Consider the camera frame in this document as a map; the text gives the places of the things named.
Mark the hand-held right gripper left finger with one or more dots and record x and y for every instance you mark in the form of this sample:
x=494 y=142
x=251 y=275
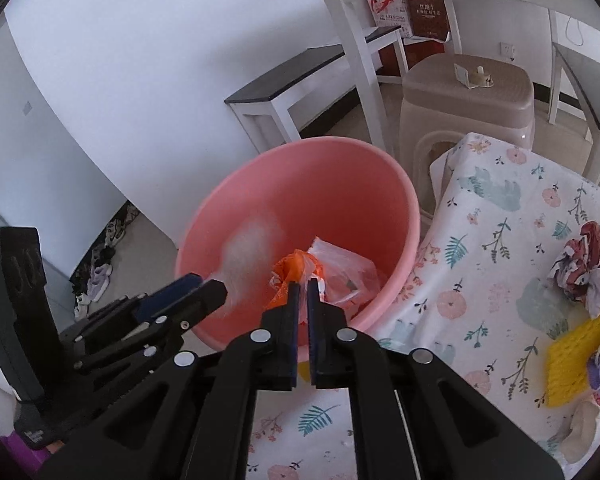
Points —
x=294 y=320

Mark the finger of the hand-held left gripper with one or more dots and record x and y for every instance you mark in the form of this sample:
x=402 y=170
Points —
x=207 y=297
x=177 y=292

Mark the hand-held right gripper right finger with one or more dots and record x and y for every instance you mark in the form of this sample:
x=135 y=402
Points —
x=312 y=320

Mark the orange plastic bag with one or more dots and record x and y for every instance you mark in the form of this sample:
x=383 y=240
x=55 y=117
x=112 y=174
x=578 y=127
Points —
x=292 y=267

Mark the pink plastic bucket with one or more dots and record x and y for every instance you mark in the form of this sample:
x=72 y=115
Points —
x=330 y=185

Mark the red patterned fabric cover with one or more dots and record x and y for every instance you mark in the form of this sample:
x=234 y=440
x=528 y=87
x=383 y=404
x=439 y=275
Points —
x=585 y=260

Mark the clear plastic bag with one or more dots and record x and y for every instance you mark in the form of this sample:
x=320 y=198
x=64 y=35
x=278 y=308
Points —
x=352 y=270

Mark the pile of shoes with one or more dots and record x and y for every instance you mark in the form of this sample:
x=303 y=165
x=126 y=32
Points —
x=100 y=280

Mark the floral printed tablecloth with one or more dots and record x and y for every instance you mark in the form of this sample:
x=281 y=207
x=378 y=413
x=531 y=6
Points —
x=480 y=270

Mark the long black white bench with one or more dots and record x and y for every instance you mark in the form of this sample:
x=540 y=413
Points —
x=280 y=77

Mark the beige plastic stool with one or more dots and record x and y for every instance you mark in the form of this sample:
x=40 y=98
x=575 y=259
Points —
x=460 y=110

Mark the yellow sponge cloth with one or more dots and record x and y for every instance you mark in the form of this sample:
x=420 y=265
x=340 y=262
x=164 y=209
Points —
x=575 y=355

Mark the glass top white table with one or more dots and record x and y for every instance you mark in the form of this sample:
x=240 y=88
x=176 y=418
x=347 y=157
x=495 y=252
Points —
x=355 y=50

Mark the red box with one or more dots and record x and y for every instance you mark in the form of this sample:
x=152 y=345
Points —
x=422 y=55

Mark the white stuffing clump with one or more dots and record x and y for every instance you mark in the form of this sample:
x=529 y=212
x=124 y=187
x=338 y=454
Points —
x=580 y=435

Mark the small cream tape holder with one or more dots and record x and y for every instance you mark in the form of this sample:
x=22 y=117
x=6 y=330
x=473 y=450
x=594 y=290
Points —
x=481 y=79

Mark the short black white bench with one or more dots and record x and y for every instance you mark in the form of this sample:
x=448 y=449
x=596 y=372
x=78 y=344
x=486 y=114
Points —
x=382 y=34

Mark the white red paper bag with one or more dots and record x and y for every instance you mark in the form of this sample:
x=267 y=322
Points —
x=390 y=12

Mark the red book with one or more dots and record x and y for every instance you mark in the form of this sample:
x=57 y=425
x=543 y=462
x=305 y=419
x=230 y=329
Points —
x=427 y=15

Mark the grey top white bench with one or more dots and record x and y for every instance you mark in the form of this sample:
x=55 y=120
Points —
x=585 y=80

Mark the white wall switch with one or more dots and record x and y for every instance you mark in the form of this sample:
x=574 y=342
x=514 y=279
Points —
x=27 y=107

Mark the white wall socket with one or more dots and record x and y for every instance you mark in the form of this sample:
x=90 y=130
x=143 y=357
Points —
x=507 y=50

